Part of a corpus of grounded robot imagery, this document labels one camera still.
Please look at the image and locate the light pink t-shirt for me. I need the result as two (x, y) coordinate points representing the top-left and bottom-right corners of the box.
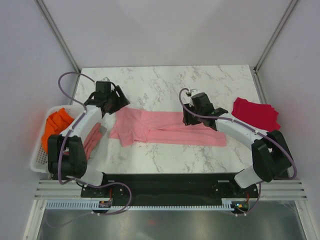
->
(109, 107), (227, 147)

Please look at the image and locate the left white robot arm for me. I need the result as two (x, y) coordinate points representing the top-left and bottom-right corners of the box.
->
(47, 81), (130, 197)

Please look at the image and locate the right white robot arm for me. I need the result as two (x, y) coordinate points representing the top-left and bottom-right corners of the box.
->
(181, 88), (297, 197)

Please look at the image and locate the dusty rose t-shirt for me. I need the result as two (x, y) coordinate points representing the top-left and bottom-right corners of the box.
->
(83, 122), (103, 160)

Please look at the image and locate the orange t-shirt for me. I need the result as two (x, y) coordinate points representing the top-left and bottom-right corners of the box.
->
(41, 108), (75, 153)

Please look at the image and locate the folded red t-shirt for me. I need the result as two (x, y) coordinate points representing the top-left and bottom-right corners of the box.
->
(231, 97), (281, 132)

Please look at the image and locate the white plastic laundry basket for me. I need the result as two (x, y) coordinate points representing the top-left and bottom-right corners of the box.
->
(30, 104), (84, 174)

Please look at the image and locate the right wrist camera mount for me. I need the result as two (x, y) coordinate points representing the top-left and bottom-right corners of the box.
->
(185, 88), (200, 98)

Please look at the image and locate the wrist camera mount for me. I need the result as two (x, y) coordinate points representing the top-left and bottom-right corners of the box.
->
(100, 77), (111, 82)
(185, 88), (200, 98)

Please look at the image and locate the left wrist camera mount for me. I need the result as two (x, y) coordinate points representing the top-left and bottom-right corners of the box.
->
(100, 77), (111, 82)

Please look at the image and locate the left aluminium frame post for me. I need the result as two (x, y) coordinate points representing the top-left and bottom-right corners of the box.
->
(34, 0), (81, 72)

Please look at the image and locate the aluminium frame post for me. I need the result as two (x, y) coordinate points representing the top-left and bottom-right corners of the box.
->
(34, 0), (81, 72)
(253, 0), (300, 73)

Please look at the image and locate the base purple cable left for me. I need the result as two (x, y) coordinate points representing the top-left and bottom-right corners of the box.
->
(84, 181), (133, 216)

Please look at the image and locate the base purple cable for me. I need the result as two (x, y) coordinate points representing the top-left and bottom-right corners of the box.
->
(84, 181), (133, 216)
(229, 182), (263, 218)

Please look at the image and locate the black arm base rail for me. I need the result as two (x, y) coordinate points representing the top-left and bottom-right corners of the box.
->
(81, 173), (258, 206)

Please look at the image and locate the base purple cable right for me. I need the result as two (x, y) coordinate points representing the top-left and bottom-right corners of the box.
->
(229, 182), (263, 218)

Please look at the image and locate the white slotted cable duct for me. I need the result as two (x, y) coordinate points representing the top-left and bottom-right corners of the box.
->
(45, 200), (248, 211)

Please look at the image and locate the right aluminium frame post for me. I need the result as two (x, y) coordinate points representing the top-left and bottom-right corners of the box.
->
(253, 0), (300, 73)

